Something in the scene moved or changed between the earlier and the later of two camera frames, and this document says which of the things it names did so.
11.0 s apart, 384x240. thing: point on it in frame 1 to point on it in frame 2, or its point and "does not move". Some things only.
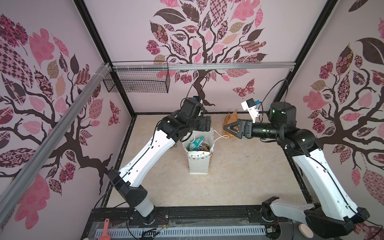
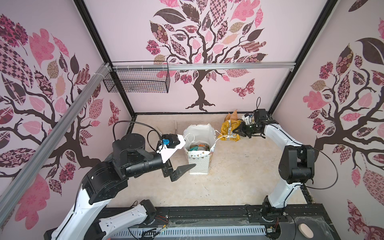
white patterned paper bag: (199, 147) does not move
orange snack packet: (229, 118) does not move
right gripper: (244, 128) does not move
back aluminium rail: (199, 67) does not move
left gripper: (204, 123) to (168, 169)
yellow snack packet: (205, 147) to (227, 128)
